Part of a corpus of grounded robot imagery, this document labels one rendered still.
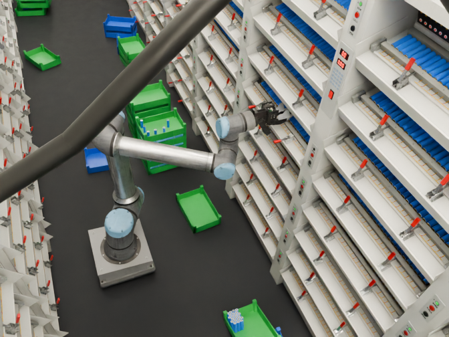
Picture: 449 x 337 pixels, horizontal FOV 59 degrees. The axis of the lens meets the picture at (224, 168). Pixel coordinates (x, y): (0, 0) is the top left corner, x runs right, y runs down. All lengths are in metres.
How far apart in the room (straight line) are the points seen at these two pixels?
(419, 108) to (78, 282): 2.03
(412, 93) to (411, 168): 0.23
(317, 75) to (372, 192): 0.49
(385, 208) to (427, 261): 0.21
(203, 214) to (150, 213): 0.36
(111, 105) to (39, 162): 0.09
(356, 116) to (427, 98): 0.29
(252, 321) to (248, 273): 0.32
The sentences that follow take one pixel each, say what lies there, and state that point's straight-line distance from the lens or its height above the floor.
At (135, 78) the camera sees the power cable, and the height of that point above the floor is 1.99.
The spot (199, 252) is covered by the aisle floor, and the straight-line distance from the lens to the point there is 2.57.
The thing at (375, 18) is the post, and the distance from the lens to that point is 1.34.
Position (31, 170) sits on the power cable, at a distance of 0.43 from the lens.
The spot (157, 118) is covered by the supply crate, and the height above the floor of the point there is 0.35.
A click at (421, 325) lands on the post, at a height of 0.95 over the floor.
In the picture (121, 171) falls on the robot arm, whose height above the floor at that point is 0.67.
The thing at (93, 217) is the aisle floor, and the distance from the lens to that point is 2.80.
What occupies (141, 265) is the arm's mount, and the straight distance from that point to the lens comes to 2.39.
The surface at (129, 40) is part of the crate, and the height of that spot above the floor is 0.18.
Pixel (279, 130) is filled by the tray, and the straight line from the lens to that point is 1.93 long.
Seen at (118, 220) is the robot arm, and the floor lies 0.43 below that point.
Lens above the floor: 2.20
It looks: 47 degrees down
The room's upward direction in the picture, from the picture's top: 5 degrees clockwise
